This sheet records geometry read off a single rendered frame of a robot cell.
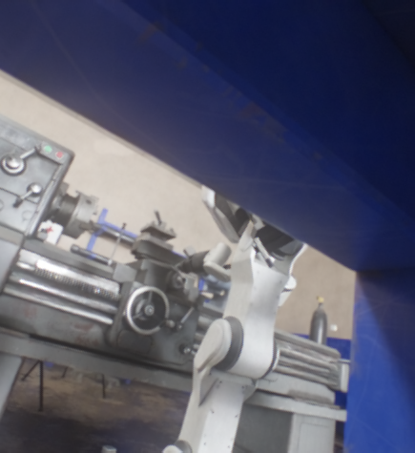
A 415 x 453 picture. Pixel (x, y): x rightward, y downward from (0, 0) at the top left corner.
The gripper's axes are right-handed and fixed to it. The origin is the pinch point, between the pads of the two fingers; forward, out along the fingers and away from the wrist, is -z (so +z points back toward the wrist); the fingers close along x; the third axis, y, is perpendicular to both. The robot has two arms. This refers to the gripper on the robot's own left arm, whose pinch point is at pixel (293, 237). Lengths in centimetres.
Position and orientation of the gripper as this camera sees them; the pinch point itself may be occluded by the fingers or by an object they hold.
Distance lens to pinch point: 53.2
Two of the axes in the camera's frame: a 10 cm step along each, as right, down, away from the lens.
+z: -1.1, -3.8, 9.2
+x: -8.7, 4.9, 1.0
